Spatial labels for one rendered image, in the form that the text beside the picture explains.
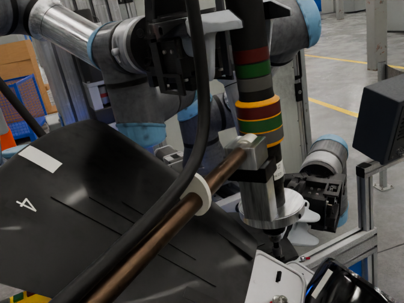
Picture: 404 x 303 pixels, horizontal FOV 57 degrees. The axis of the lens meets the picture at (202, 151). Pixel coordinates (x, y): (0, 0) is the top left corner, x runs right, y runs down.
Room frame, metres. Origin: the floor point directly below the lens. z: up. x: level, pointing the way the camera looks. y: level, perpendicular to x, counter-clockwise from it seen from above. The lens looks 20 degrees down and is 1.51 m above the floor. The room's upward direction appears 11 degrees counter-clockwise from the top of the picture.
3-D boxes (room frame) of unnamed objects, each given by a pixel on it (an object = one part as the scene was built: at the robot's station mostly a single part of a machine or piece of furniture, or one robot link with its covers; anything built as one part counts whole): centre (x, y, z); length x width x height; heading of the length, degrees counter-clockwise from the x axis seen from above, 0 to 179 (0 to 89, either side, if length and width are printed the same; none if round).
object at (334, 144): (0.72, -0.26, 1.17); 0.11 x 0.08 x 0.09; 149
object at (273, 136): (0.35, -0.06, 1.39); 0.04 x 0.04 x 0.01
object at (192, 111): (1.14, -0.01, 1.20); 0.13 x 0.12 x 0.14; 105
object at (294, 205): (0.34, -0.06, 1.35); 0.09 x 0.07 x 0.10; 147
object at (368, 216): (0.89, -0.42, 0.96); 0.03 x 0.03 x 0.20; 22
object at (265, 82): (0.35, -0.06, 1.44); 0.03 x 0.03 x 0.01
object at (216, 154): (1.13, 0.00, 1.09); 0.15 x 0.15 x 0.10
